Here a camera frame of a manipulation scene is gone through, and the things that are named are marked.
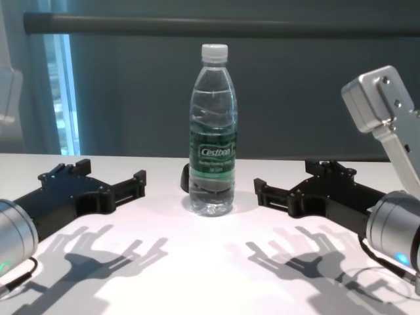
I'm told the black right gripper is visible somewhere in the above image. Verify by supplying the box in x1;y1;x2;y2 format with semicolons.
254;159;383;237

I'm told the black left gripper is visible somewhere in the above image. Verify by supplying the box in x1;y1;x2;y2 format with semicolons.
14;158;148;242

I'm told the clear Cestbon water bottle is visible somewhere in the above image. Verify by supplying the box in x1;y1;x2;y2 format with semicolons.
188;44;238;217

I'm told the green button on black base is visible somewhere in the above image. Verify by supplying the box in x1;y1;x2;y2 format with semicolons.
179;163;192;194

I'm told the blue lit window strip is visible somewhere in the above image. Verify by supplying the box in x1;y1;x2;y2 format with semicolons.
45;34;81;156

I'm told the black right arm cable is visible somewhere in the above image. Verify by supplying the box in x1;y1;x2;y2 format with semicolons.
357;234;420;289

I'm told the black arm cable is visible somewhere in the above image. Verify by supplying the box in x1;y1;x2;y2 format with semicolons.
0;257;39;299
357;234;420;289

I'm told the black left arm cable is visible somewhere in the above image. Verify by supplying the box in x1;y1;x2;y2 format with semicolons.
0;257;39;299

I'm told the grey horizontal rail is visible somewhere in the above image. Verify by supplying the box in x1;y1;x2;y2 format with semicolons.
23;12;420;37

